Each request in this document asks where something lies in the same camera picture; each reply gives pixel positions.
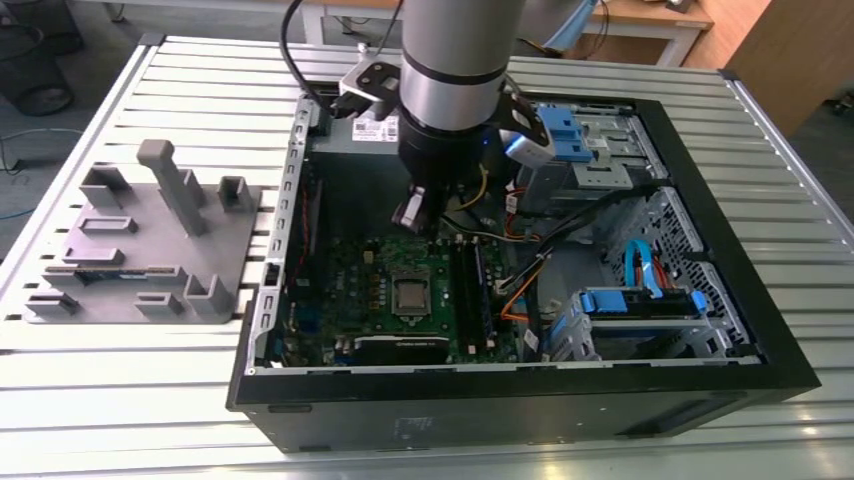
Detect black graphics card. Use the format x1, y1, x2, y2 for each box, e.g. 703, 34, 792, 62
351, 333, 453, 367

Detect black PC case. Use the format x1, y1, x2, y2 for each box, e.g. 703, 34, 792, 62
224, 79, 822, 454

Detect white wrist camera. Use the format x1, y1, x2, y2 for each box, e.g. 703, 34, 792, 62
497, 89, 556, 169

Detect black RAM slot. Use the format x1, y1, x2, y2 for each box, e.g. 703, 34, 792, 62
448, 235, 476, 354

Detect green motherboard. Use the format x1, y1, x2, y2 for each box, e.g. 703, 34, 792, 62
276, 227, 528, 369

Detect red disk wire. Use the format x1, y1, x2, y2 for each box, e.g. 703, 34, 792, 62
650, 257, 676, 295

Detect grey orange wire bundle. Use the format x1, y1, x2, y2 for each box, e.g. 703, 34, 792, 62
439, 212, 545, 246

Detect silver disk bay cage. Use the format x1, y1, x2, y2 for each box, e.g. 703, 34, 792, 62
516, 104, 670, 217
543, 287, 762, 362

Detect camera on black bracket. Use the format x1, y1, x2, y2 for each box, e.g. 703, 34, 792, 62
329, 59, 403, 122

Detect grey power supply unit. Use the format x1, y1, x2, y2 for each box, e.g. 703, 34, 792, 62
307, 103, 412, 224

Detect yellow wire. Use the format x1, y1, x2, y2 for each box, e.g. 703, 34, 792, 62
457, 164, 489, 210

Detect metal socket cover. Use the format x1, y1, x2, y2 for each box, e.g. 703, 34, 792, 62
388, 269, 433, 317

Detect blue disk carrier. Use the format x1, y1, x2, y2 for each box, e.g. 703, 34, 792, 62
537, 107, 596, 163

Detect hard disk in blue carrier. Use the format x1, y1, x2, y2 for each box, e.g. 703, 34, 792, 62
578, 288, 710, 321

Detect black camera cable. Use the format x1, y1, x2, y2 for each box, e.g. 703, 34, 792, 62
277, 0, 339, 111

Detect orange flat wire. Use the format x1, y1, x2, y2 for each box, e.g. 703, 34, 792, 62
497, 277, 539, 325

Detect white metal desk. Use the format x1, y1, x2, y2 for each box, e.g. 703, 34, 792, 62
85, 0, 405, 49

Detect black sleeved cable bundle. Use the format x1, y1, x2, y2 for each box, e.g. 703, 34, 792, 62
492, 183, 668, 301

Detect blue data wire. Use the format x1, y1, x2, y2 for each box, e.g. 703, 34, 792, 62
624, 238, 670, 301

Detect installed dark RAM stick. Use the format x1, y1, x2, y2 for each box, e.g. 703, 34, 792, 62
468, 238, 500, 351

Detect grey parts rack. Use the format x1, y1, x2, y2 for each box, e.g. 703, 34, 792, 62
22, 139, 263, 326

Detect wooden desk white legs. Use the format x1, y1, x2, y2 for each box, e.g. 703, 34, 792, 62
572, 0, 716, 69

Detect brown wooden cabinet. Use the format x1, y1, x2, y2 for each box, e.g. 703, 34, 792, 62
723, 0, 854, 139

